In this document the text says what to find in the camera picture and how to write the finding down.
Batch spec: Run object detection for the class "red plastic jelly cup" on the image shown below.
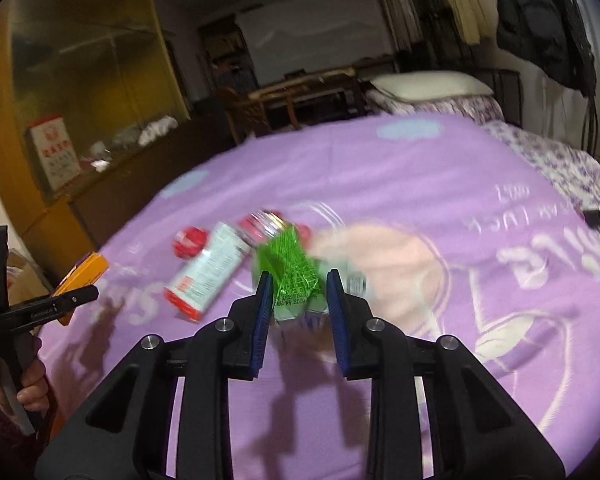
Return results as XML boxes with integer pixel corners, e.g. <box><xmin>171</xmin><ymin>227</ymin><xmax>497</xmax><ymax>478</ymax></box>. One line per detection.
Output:
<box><xmin>172</xmin><ymin>226</ymin><xmax>208</xmax><ymax>260</ymax></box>

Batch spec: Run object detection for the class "person's left hand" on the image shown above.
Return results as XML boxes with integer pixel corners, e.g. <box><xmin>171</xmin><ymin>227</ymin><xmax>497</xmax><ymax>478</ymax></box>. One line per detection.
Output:
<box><xmin>0</xmin><ymin>336</ymin><xmax>50</xmax><ymax>430</ymax></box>

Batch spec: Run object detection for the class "colourful striped paper box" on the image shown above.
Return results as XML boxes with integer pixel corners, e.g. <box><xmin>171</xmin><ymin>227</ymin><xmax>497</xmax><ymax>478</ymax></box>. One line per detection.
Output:
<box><xmin>52</xmin><ymin>252</ymin><xmax>109</xmax><ymax>297</ymax></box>

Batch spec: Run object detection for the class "white pillow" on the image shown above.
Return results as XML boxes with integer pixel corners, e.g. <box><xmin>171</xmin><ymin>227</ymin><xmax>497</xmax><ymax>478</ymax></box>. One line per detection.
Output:
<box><xmin>370</xmin><ymin>70</ymin><xmax>494</xmax><ymax>103</ymax></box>

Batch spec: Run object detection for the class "purple printed bed blanket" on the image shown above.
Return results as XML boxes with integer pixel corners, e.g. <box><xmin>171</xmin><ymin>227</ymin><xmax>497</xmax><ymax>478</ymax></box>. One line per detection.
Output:
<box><xmin>42</xmin><ymin>114</ymin><xmax>600</xmax><ymax>470</ymax></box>

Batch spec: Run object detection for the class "clear pink plastic bag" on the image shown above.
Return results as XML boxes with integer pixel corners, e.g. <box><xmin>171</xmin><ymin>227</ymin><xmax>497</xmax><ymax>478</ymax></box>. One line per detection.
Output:
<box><xmin>237</xmin><ymin>210</ymin><xmax>311</xmax><ymax>247</ymax></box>

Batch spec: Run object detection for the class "green paper carton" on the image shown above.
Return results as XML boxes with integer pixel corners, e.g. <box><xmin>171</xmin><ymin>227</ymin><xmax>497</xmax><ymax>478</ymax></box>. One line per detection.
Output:
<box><xmin>252</xmin><ymin>224</ymin><xmax>328</xmax><ymax>332</ymax></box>

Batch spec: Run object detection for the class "white medicine box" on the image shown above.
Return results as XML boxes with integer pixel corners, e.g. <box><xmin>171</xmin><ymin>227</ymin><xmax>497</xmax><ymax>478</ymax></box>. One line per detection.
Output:
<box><xmin>163</xmin><ymin>222</ymin><xmax>251</xmax><ymax>322</ymax></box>

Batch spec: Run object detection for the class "floral bed sheet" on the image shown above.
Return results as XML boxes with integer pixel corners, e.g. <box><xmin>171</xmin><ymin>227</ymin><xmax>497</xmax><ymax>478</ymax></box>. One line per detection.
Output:
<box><xmin>481</xmin><ymin>122</ymin><xmax>600</xmax><ymax>234</ymax></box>

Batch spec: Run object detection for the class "floral folded quilt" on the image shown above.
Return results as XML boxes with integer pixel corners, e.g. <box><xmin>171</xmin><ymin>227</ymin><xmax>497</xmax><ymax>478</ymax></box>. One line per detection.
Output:
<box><xmin>365</xmin><ymin>90</ymin><xmax>505</xmax><ymax>125</ymax></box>

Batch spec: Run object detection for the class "white cloth on cabinet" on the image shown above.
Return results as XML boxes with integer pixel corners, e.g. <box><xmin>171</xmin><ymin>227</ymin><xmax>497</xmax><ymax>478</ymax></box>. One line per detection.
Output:
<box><xmin>137</xmin><ymin>116</ymin><xmax>178</xmax><ymax>146</ymax></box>

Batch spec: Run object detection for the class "red white sign board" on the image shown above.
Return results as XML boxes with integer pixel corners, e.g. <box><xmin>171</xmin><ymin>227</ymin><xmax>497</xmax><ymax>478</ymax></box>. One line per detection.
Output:
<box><xmin>29</xmin><ymin>116</ymin><xmax>81</xmax><ymax>192</ymax></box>

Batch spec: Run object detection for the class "wooden armchair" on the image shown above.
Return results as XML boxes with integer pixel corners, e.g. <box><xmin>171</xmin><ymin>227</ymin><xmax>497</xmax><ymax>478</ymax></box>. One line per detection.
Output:
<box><xmin>213</xmin><ymin>67</ymin><xmax>366</xmax><ymax>143</ymax></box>

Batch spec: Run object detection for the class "cardboard box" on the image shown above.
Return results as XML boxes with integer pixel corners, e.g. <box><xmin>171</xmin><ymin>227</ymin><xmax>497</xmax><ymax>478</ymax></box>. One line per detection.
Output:
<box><xmin>6</xmin><ymin>249</ymin><xmax>50</xmax><ymax>307</ymax></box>

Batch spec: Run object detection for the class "wooden glass cabinet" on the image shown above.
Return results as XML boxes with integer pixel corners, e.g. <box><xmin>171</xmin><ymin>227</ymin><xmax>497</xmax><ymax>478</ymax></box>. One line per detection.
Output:
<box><xmin>0</xmin><ymin>0</ymin><xmax>235</xmax><ymax>276</ymax></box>

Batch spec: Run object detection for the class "black hanging jacket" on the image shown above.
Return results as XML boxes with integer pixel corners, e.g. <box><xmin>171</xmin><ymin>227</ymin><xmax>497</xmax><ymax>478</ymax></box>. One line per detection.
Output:
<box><xmin>496</xmin><ymin>0</ymin><xmax>597</xmax><ymax>98</ymax></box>

